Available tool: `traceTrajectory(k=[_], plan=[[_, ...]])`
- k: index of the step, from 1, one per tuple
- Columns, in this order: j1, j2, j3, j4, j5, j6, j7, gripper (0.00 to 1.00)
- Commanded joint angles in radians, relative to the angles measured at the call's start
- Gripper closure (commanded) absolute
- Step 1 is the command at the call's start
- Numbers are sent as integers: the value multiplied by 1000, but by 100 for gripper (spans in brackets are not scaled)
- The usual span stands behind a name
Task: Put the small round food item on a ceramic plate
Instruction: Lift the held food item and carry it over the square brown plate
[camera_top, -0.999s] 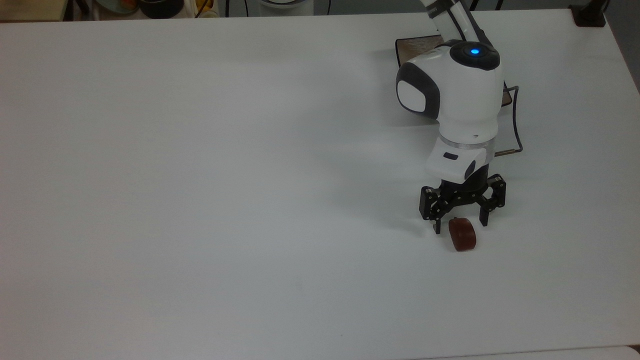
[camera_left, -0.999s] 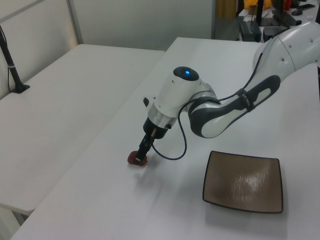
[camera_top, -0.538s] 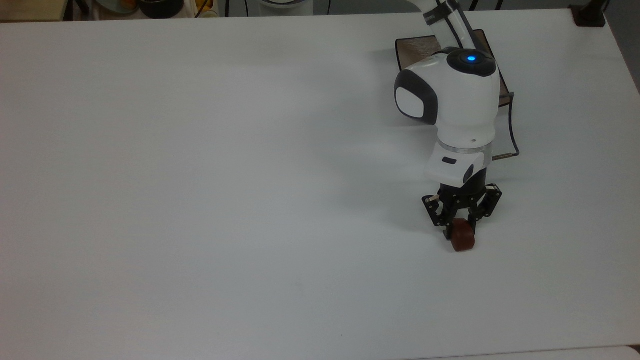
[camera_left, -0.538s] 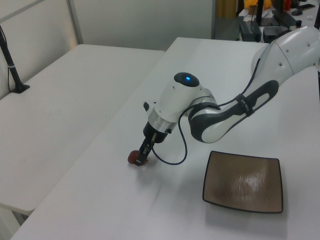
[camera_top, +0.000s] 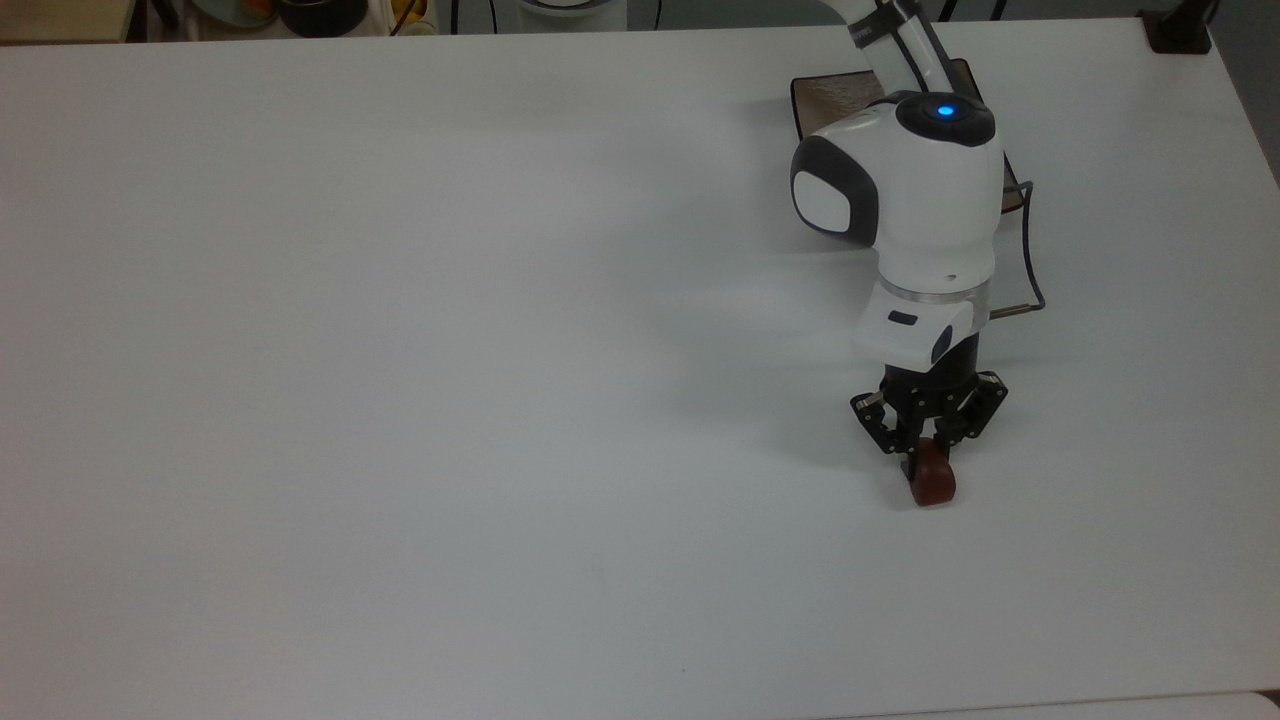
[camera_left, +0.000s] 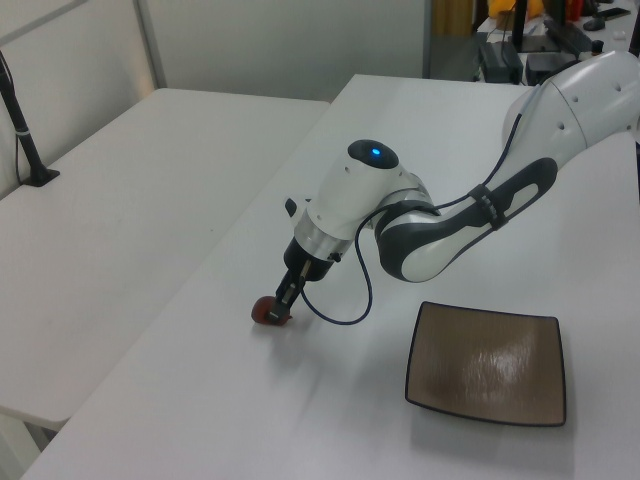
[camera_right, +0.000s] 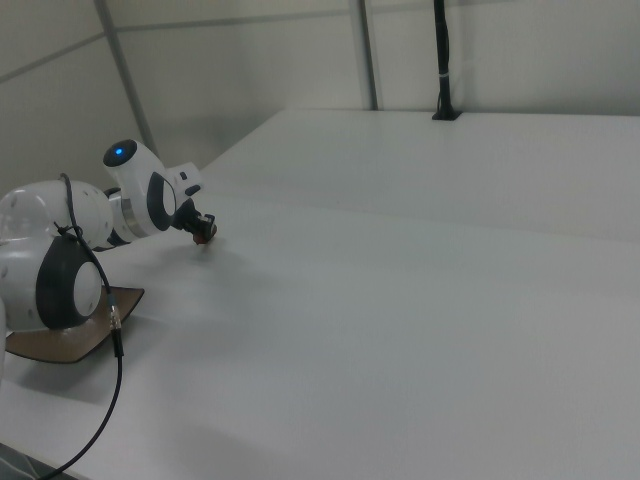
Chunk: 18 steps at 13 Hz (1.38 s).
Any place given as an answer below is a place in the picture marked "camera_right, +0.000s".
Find black camera stand pole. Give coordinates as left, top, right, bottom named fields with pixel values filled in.
left=431, top=0, right=463, bottom=123

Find square brown ceramic plate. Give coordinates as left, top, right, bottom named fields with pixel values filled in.
left=5, top=286, right=146, bottom=365

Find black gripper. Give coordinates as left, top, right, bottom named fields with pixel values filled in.
left=172, top=198, right=217, bottom=244

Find black cable with connector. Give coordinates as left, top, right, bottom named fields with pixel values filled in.
left=0, top=172, right=125, bottom=480

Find grey metal partition post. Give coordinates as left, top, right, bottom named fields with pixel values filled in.
left=355, top=0, right=380, bottom=111
left=93, top=0, right=157, bottom=149

